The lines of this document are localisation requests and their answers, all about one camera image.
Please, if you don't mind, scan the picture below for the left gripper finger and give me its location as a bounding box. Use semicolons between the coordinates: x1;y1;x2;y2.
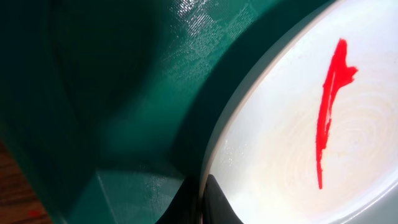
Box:
201;174;243;224

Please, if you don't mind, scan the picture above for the teal plastic tray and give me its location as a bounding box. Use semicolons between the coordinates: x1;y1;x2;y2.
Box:
1;0;330;223

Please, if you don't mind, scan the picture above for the light blue plate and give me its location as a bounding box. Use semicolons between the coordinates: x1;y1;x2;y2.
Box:
200;0;397;223

